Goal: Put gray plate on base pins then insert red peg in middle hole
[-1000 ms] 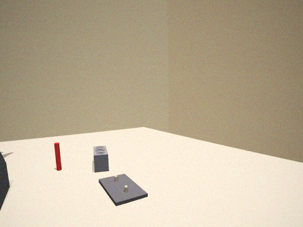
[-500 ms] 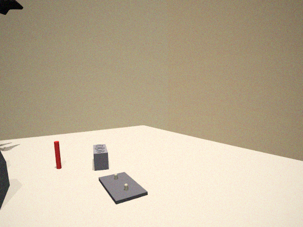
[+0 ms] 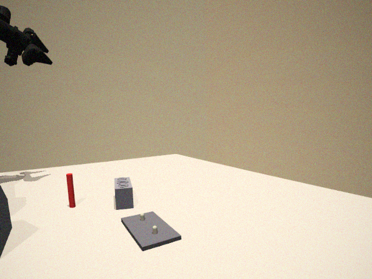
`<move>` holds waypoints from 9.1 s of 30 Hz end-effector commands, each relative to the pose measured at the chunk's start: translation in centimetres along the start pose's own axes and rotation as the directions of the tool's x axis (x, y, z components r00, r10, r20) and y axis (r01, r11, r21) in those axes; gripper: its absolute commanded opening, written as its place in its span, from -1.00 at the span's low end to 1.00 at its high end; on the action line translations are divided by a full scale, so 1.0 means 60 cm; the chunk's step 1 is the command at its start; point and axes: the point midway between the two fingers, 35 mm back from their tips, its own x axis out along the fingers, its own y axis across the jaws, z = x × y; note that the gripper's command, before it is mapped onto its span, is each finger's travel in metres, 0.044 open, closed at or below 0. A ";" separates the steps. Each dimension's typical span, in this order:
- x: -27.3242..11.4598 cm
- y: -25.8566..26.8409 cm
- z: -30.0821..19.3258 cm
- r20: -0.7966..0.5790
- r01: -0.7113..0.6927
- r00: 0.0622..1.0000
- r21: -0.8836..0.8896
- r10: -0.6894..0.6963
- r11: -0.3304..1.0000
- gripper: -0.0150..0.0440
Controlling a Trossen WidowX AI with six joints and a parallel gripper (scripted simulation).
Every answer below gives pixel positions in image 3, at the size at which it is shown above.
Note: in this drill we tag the red peg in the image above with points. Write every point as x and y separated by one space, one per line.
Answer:
70 186

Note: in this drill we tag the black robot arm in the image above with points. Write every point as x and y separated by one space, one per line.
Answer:
5 29

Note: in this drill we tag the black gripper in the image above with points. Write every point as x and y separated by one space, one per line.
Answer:
31 44

